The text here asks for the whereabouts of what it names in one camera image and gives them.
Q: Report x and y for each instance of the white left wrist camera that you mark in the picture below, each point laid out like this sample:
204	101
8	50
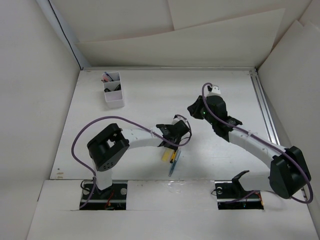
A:
183	118

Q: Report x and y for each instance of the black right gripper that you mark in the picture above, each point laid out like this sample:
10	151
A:
194	109

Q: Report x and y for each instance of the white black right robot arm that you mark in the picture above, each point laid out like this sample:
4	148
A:
288	171

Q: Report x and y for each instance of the blue clear gel pen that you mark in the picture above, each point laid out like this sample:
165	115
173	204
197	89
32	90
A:
111	79

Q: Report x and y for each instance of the yellow highlighter marker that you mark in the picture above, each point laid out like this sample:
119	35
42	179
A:
167	154

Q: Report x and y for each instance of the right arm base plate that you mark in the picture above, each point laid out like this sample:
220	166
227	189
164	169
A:
231	196

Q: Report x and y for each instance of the aluminium rail right side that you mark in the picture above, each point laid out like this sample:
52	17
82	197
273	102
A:
269	124

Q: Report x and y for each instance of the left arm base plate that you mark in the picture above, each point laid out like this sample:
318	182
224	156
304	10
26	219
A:
113	198

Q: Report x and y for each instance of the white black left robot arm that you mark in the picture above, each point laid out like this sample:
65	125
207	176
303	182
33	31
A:
108	147

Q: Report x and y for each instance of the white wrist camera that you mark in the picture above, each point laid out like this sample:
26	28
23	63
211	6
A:
213	90
183	118

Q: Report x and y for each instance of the black marker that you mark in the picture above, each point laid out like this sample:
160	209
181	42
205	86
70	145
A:
118	88

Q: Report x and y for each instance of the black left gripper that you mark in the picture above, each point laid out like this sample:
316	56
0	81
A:
174	146

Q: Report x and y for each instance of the blue grey pen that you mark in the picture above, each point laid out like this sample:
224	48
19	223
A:
174	163

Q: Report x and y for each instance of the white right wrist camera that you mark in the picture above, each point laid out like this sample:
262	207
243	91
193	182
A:
213	90

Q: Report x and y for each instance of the yellow black pen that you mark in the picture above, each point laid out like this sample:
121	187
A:
173	156

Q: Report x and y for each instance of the white divided organizer container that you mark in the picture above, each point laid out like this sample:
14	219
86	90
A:
113	99

